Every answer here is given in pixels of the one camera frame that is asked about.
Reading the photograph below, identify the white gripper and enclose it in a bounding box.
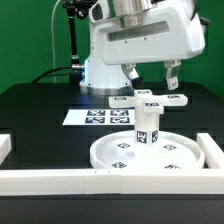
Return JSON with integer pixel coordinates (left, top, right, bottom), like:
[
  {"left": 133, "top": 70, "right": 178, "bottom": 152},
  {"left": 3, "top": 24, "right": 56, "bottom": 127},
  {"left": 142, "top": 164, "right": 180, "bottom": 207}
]
[{"left": 90, "top": 3, "right": 205, "bottom": 90}]

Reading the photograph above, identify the white cross-shaped table base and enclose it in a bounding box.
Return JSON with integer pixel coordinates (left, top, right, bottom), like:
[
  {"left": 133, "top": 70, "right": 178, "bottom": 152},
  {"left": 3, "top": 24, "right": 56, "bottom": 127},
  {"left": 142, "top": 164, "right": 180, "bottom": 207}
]
[{"left": 109, "top": 89, "right": 188, "bottom": 114}]

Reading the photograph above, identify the white round table top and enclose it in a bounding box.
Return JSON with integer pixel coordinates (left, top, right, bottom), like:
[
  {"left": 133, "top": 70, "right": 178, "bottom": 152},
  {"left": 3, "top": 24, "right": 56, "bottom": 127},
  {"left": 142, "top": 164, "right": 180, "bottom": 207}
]
[{"left": 90, "top": 130, "right": 205, "bottom": 171}]

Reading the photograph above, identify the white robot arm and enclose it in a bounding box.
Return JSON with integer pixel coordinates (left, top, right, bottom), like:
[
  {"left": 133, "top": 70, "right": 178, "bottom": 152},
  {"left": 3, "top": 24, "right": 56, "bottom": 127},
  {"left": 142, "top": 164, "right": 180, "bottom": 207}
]
[{"left": 80, "top": 0, "right": 205, "bottom": 95}]

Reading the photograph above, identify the white marker sheet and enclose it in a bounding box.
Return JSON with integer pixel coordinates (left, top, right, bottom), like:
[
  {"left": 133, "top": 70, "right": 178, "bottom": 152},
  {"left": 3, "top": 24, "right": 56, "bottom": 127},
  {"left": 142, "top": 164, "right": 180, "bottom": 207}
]
[{"left": 63, "top": 109, "right": 135, "bottom": 126}]

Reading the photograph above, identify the white U-shaped fence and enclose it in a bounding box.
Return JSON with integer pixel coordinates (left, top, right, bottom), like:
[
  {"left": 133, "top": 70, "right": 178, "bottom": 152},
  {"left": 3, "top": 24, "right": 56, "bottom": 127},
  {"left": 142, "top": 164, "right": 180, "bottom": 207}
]
[{"left": 0, "top": 133, "right": 224, "bottom": 196}]

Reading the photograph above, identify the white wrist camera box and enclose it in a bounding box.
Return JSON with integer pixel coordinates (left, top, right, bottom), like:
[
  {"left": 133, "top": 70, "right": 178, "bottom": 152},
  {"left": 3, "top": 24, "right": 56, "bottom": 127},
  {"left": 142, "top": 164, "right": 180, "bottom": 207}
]
[{"left": 89, "top": 0, "right": 114, "bottom": 23}]

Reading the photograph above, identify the black cable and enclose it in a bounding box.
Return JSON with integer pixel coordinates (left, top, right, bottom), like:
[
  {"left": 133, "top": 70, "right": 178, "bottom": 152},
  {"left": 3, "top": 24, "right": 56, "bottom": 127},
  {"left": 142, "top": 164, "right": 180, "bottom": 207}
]
[{"left": 30, "top": 65, "right": 84, "bottom": 84}]

